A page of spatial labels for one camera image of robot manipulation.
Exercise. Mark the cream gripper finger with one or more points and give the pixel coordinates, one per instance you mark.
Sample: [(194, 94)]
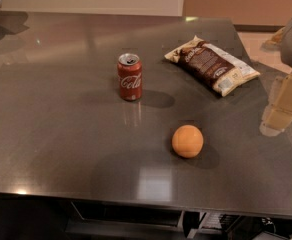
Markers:
[(277, 115)]

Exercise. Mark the red coke can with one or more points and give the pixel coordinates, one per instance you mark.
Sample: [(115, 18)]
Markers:
[(129, 69)]

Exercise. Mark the brown white snack bag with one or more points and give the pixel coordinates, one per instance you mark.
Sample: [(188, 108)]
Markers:
[(213, 66)]

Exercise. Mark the orange fruit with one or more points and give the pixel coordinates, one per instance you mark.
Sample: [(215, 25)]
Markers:
[(187, 141)]

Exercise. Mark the dark drawer under counter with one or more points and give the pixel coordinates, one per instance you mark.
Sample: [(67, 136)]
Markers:
[(121, 220)]

